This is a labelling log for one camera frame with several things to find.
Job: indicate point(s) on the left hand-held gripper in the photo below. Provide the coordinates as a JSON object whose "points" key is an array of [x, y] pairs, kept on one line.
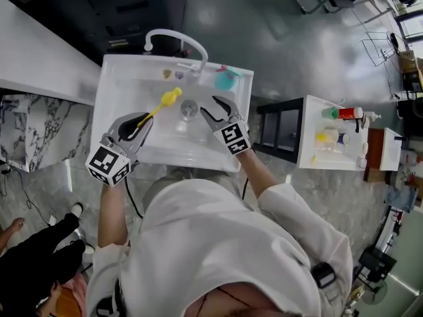
{"points": [[105, 160]]}

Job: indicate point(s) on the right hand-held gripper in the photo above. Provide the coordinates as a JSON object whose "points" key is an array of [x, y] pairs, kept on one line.
{"points": [[233, 137]]}

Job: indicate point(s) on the green plastic cup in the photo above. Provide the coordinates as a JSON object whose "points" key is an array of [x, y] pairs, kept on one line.
{"points": [[330, 113]]}

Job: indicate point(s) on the dark cylinder with grey end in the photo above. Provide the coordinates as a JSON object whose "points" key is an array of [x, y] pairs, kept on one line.
{"points": [[343, 138]]}

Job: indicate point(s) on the person's left forearm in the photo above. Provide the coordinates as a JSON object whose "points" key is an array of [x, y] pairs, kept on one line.
{"points": [[112, 216]]}

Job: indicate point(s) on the person's right forearm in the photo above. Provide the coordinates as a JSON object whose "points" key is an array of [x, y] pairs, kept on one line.
{"points": [[259, 173]]}

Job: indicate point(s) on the teal spray bottle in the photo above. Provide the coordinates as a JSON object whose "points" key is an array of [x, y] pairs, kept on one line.
{"points": [[226, 81]]}

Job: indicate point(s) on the large white sink basin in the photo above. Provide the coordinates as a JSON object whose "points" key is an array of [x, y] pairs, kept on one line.
{"points": [[119, 88]]}

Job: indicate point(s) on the grey sticker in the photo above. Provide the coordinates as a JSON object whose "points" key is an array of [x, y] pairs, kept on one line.
{"points": [[179, 75]]}

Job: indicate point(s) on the yellow sticker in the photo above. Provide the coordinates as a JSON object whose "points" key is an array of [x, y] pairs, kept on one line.
{"points": [[167, 74]]}

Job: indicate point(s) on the white faucet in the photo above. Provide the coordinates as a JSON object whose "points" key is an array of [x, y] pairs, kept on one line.
{"points": [[198, 45]]}

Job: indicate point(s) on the person's legs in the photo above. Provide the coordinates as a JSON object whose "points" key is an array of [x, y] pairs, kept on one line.
{"points": [[185, 183]]}

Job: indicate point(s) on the marble patterned box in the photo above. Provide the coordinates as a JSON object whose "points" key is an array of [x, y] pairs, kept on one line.
{"points": [[43, 134]]}

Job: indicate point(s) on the white curved counter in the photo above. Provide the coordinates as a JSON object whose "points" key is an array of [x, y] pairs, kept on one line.
{"points": [[39, 58]]}

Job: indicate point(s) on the white power adapter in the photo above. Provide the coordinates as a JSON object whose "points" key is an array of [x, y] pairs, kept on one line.
{"points": [[53, 220]]}

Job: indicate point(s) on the white toothbrush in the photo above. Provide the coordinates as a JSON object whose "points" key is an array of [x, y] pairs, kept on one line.
{"points": [[340, 103]]}

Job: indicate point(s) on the black cabinet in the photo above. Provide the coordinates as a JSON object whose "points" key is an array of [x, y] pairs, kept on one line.
{"points": [[99, 15]]}

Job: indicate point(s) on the red bottle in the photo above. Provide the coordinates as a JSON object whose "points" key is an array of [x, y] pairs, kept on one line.
{"points": [[350, 113]]}

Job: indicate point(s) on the person's white shirt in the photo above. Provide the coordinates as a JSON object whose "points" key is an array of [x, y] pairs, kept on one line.
{"points": [[218, 249]]}

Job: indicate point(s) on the white soap dish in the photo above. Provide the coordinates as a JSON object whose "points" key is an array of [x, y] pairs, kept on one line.
{"points": [[362, 163]]}

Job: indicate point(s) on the white pump bottle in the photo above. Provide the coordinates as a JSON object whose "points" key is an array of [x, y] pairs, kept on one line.
{"points": [[370, 116]]}

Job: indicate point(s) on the brown wooden cabinet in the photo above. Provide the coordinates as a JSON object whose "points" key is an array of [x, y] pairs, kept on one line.
{"points": [[371, 150]]}

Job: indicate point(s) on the small white sink basin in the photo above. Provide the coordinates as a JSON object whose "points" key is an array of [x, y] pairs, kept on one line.
{"points": [[391, 150]]}

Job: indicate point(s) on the pink plastic bag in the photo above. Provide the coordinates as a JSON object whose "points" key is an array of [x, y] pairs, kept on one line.
{"points": [[74, 296]]}

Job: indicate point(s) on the black clip-on device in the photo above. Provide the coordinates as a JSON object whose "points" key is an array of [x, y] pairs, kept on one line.
{"points": [[323, 275]]}

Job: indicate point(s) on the black equipment stand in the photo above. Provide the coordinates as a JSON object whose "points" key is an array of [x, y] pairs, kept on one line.
{"points": [[376, 264]]}

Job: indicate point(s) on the grey floor fan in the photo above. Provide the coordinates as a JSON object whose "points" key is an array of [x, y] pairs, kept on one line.
{"points": [[374, 293]]}

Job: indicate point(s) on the black table frame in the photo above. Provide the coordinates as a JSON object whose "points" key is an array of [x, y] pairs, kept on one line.
{"points": [[281, 106]]}

